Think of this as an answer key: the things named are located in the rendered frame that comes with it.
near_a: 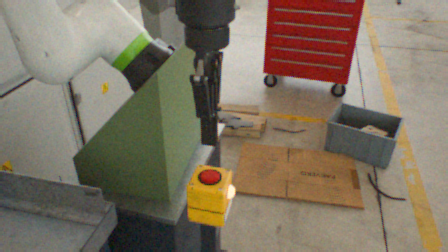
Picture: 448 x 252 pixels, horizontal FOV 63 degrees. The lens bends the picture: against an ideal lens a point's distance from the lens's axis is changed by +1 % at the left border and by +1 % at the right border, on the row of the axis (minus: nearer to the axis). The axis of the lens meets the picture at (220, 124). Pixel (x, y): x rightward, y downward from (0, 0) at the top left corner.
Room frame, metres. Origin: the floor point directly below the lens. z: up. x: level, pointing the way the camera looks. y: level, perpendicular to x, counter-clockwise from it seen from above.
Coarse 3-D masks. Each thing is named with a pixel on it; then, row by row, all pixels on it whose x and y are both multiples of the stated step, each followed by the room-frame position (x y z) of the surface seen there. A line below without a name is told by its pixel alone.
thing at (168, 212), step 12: (192, 156) 0.86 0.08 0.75; (204, 156) 0.86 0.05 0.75; (192, 168) 0.80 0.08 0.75; (72, 180) 0.75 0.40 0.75; (180, 180) 0.75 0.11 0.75; (84, 192) 0.71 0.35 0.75; (108, 192) 0.71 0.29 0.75; (180, 192) 0.71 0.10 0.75; (120, 204) 0.66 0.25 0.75; (132, 204) 0.66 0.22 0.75; (144, 204) 0.66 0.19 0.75; (156, 204) 0.66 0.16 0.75; (168, 204) 0.66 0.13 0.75; (180, 204) 0.66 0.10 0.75; (144, 216) 0.63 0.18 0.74; (156, 216) 0.63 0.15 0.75; (168, 216) 0.62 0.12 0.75
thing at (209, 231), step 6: (204, 228) 0.57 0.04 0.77; (210, 228) 0.57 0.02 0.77; (216, 228) 0.57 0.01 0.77; (204, 234) 0.57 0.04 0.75; (210, 234) 0.57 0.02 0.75; (216, 234) 0.57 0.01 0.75; (204, 240) 0.57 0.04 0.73; (210, 240) 0.57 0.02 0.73; (216, 240) 0.57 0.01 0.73; (204, 246) 0.57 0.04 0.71; (210, 246) 0.57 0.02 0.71; (216, 246) 0.57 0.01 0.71
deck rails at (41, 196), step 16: (0, 176) 0.59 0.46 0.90; (16, 176) 0.58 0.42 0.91; (32, 176) 0.57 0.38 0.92; (0, 192) 0.60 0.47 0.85; (16, 192) 0.59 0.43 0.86; (32, 192) 0.58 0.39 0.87; (48, 192) 0.57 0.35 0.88; (64, 192) 0.56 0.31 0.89; (80, 192) 0.55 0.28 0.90; (96, 192) 0.54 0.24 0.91; (16, 208) 0.55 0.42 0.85; (32, 208) 0.55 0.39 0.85; (48, 208) 0.55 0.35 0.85; (64, 208) 0.55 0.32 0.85; (80, 208) 0.55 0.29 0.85; (96, 208) 0.54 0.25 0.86; (96, 224) 0.51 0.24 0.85
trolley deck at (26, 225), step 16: (0, 208) 0.56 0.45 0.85; (112, 208) 0.56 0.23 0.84; (0, 224) 0.51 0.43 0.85; (16, 224) 0.51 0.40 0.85; (32, 224) 0.51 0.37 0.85; (48, 224) 0.51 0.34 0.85; (64, 224) 0.51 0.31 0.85; (80, 224) 0.51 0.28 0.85; (112, 224) 0.55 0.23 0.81; (0, 240) 0.47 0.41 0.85; (16, 240) 0.47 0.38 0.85; (32, 240) 0.47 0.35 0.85; (48, 240) 0.47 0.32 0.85; (64, 240) 0.47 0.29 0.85; (80, 240) 0.47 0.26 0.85; (96, 240) 0.49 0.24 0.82
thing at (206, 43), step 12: (228, 24) 0.58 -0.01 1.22; (192, 36) 0.56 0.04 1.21; (204, 36) 0.55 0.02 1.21; (216, 36) 0.55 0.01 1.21; (228, 36) 0.57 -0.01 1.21; (192, 48) 0.56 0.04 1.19; (204, 48) 0.55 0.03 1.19; (216, 48) 0.55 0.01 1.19; (204, 60) 0.55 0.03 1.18; (204, 72) 0.56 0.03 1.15
